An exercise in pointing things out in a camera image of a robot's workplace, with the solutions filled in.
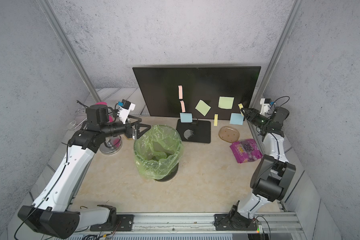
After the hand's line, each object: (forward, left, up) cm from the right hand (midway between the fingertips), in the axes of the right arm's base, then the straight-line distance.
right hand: (243, 109), depth 81 cm
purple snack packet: (-10, -6, -25) cm, 28 cm away
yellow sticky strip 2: (+2, +1, 0) cm, 2 cm away
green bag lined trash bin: (-12, +47, -21) cm, 53 cm away
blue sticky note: (+6, +31, -12) cm, 34 cm away
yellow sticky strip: (+3, +13, -11) cm, 17 cm away
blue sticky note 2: (+1, +1, -9) cm, 9 cm away
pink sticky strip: (+5, +32, -2) cm, 33 cm away
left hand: (-16, +48, +7) cm, 51 cm away
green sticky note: (+3, +21, -1) cm, 21 cm away
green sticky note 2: (+3, +9, +2) cm, 10 cm away
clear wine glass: (-9, +91, -1) cm, 91 cm away
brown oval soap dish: (+7, +1, -30) cm, 31 cm away
